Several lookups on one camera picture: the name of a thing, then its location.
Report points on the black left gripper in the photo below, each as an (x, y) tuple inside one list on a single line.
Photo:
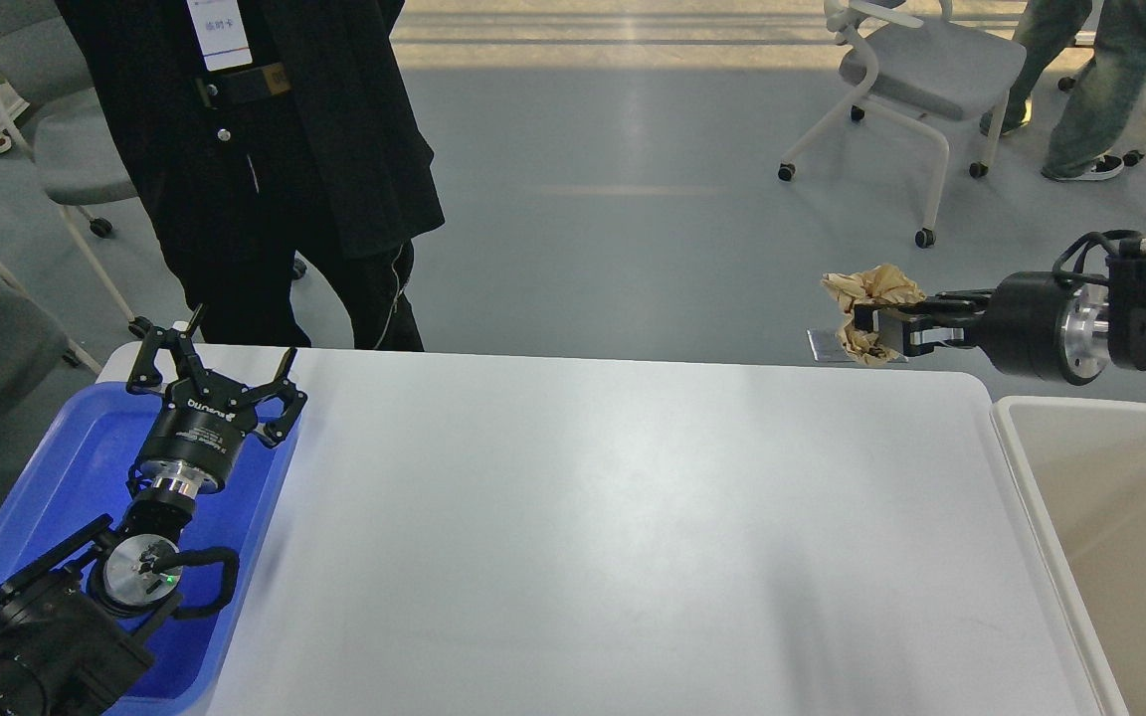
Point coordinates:
[(190, 438)]

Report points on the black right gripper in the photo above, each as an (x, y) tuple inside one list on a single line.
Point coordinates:
[(1033, 326)]

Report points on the brown paper ball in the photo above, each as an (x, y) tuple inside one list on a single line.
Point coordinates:
[(884, 285)]

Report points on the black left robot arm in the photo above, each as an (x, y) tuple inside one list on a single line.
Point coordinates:
[(128, 544)]

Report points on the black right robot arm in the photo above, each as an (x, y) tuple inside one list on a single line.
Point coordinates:
[(1117, 260)]

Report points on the left metal floor plate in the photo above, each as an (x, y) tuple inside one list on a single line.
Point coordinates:
[(827, 346)]

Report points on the blue plastic tray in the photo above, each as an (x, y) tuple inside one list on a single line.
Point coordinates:
[(77, 474)]

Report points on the grey white office chair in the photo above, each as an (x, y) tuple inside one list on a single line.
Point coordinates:
[(907, 68)]

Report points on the beige plastic bin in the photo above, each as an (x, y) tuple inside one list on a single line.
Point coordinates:
[(1080, 467)]

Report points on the person in black clothes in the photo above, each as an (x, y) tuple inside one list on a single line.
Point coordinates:
[(366, 187)]

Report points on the grey chair at left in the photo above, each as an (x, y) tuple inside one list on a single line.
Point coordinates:
[(76, 159)]

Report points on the person in green jeans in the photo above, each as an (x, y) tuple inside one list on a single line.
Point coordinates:
[(1107, 86)]

